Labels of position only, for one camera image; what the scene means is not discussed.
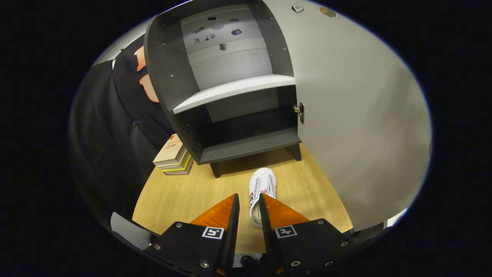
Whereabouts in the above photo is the tan book with orange print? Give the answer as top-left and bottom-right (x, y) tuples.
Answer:
(153, 133), (187, 168)

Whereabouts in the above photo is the white canvas shoe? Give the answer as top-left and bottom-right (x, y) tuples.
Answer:
(248, 167), (277, 229)

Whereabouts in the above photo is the yellow-edged book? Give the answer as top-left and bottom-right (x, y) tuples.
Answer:
(160, 152), (193, 172)

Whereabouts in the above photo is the black backdrop cloth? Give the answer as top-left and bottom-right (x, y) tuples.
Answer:
(68, 37), (177, 227)

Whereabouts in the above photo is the dark grey shoe cabinet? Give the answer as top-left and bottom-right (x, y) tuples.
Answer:
(144, 0), (304, 178)

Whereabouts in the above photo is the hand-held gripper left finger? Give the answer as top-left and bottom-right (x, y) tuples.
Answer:
(144, 193), (241, 277)

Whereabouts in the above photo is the brown book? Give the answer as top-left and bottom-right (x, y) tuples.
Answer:
(163, 158), (195, 176)

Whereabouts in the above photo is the beige shoe cabinet door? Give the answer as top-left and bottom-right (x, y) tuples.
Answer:
(265, 0), (433, 232)

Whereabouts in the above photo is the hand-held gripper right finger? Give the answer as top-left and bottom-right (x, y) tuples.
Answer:
(258, 193), (360, 277)

